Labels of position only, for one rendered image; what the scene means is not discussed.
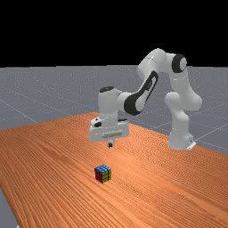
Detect many-coloured puzzle cube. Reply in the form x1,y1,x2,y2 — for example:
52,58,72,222
94,164,112,184

